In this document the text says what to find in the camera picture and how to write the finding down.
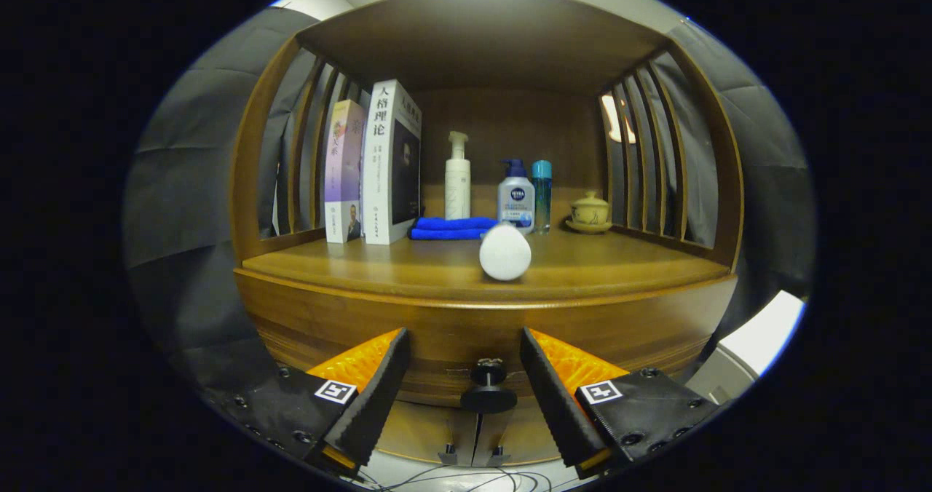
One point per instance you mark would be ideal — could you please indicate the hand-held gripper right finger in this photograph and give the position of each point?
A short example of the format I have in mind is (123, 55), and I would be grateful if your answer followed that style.
(557, 405)

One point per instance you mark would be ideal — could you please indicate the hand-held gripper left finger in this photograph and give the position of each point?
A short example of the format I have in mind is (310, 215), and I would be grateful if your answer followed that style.
(378, 394)

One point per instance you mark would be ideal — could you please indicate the wooden drawer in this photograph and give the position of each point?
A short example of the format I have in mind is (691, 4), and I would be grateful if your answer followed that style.
(451, 324)

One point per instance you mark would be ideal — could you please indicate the white green tube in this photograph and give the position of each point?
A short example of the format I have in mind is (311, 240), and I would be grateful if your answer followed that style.
(504, 255)

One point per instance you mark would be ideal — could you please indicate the wooden cabinet door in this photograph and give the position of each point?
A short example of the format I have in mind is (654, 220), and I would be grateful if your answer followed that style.
(510, 441)
(429, 434)

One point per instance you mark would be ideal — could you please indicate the wooden countertop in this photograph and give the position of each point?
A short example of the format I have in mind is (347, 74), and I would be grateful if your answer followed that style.
(619, 270)

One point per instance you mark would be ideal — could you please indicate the wooden cabinet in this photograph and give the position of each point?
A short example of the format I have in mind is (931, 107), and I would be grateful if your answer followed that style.
(480, 41)

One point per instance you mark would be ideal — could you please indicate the blue folded towel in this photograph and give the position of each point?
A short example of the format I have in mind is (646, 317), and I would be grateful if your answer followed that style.
(444, 228)

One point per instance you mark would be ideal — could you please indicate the beige saucer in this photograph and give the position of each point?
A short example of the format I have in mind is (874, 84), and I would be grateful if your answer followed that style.
(590, 228)

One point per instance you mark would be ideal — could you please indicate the beige lidded tea cup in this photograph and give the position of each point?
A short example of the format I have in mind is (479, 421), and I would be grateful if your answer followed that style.
(590, 208)

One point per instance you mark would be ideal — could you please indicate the white bottle blue pump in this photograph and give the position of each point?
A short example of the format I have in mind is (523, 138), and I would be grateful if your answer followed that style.
(516, 201)

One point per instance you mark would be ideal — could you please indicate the clear bottle teal cap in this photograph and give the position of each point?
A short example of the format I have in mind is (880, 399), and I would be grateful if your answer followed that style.
(542, 193)

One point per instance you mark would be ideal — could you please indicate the purple book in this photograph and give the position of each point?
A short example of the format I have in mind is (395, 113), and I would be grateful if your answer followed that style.
(342, 172)

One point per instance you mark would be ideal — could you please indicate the thick white book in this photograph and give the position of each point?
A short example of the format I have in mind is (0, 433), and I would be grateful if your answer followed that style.
(378, 164)

